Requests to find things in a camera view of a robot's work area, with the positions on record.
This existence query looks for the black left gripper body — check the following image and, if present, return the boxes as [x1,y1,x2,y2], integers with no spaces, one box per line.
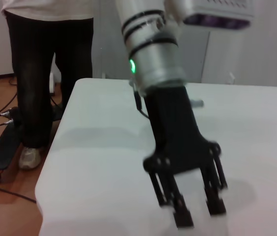
[142,85,222,177]

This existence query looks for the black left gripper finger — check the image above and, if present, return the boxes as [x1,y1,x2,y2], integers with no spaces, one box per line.
[201,155,229,217]
[149,171,195,229]

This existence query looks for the white base unit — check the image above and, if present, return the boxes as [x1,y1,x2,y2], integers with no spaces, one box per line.
[49,71,63,96]

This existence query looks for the white sneaker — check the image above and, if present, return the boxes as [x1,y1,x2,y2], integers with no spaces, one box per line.
[18,146,42,171]

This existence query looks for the person in black trousers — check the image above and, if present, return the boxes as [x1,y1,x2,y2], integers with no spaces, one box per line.
[0,0,95,150]

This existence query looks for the left gripper plug cable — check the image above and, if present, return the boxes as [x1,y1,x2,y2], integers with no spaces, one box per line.
[128,78,152,119]

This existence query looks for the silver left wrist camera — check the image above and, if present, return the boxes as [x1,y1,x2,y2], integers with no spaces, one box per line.
[182,0,256,32]

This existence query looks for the metal cable plugs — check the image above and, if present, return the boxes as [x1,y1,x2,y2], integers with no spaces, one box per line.
[0,108,18,126]

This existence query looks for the thin black floor cable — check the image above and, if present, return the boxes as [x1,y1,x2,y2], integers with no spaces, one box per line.
[0,179,37,204]

